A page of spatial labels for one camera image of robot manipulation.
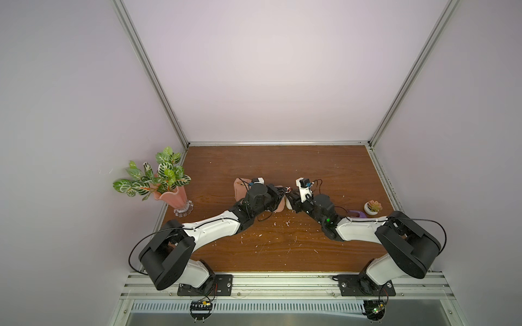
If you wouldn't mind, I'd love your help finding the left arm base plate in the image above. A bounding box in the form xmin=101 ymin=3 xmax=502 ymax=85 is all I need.
xmin=177 ymin=274 xmax=233 ymax=297

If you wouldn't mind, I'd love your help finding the small succulent in white pot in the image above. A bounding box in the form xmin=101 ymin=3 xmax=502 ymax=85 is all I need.
xmin=364 ymin=200 xmax=383 ymax=216

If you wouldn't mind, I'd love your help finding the aluminium front rail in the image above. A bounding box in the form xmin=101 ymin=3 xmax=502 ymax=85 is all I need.
xmin=119 ymin=272 xmax=457 ymax=301

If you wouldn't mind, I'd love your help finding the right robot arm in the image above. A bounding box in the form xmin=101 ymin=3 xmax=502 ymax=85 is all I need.
xmin=286 ymin=191 xmax=446 ymax=287

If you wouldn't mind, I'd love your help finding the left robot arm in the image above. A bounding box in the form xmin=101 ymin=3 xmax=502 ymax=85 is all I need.
xmin=138 ymin=182 xmax=286 ymax=295

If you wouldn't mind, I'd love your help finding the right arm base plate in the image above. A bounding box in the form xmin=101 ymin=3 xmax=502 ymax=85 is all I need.
xmin=332 ymin=274 xmax=396 ymax=298

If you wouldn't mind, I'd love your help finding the right circuit board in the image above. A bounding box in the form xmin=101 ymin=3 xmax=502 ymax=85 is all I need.
xmin=362 ymin=300 xmax=386 ymax=322

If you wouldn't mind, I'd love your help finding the pink glass vase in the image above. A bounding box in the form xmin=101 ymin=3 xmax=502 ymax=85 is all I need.
xmin=154 ymin=186 xmax=194 ymax=217

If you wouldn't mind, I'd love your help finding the purple pink handled tool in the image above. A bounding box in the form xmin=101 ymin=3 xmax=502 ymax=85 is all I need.
xmin=347 ymin=210 xmax=367 ymax=219

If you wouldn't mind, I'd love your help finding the left circuit board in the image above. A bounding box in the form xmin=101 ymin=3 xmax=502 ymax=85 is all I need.
xmin=189 ymin=300 xmax=213 ymax=323

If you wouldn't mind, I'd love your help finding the white brown plush decoration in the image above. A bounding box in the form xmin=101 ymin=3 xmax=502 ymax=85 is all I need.
xmin=285 ymin=198 xmax=294 ymax=211

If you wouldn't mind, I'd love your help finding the circuit board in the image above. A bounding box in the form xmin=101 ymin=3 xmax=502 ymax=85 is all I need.
xmin=189 ymin=300 xmax=213 ymax=323
xmin=362 ymin=300 xmax=386 ymax=322

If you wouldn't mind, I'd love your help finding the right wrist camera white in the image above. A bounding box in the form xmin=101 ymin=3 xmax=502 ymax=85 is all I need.
xmin=296 ymin=177 xmax=313 ymax=203

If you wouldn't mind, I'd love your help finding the pink corduroy pouch bag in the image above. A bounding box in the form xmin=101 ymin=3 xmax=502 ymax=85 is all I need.
xmin=234 ymin=177 xmax=286 ymax=213

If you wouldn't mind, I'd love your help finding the green leafy artificial plant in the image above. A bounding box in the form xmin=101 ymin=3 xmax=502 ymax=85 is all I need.
xmin=112 ymin=146 xmax=192 ymax=200

